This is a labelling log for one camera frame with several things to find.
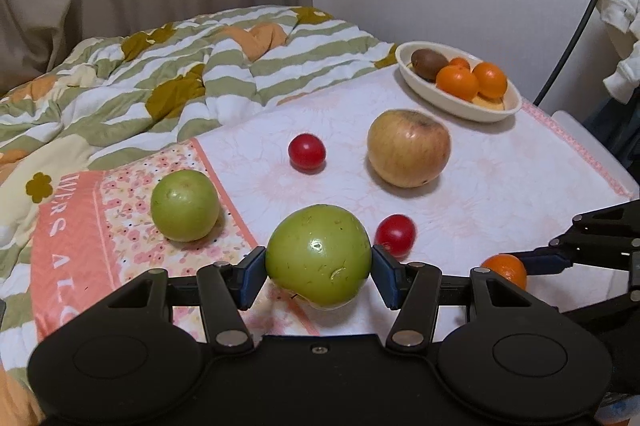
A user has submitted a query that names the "red cherry tomato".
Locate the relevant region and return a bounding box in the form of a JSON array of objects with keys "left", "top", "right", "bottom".
[
  {"left": 288, "top": 133, "right": 326, "bottom": 171},
  {"left": 374, "top": 215, "right": 416, "bottom": 258}
]

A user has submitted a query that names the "green apple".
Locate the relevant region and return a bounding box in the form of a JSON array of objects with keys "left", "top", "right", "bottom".
[
  {"left": 266, "top": 204, "right": 372, "bottom": 309},
  {"left": 151, "top": 170, "right": 220, "bottom": 243}
]

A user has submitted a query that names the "large red-yellow apple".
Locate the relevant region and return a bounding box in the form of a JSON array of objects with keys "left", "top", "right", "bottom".
[{"left": 367, "top": 109, "right": 451, "bottom": 189}]

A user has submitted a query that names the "small orange mandarin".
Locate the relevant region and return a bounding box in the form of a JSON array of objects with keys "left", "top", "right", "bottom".
[{"left": 449, "top": 57, "right": 471, "bottom": 70}]

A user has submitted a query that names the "brown kiwi with sticker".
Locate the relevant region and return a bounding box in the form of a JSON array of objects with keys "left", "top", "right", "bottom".
[{"left": 411, "top": 48, "right": 449, "bottom": 82}]

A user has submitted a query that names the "pink floral towel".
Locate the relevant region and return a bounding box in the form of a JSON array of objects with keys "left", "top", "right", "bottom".
[{"left": 32, "top": 71, "right": 638, "bottom": 337}]

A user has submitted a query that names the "green striped floral quilt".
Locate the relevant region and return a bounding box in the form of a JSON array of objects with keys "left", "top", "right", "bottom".
[{"left": 1, "top": 5, "right": 395, "bottom": 382}]

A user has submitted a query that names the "black cable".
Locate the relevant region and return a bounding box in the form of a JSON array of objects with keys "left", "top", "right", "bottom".
[{"left": 531, "top": 0, "right": 601, "bottom": 107}]

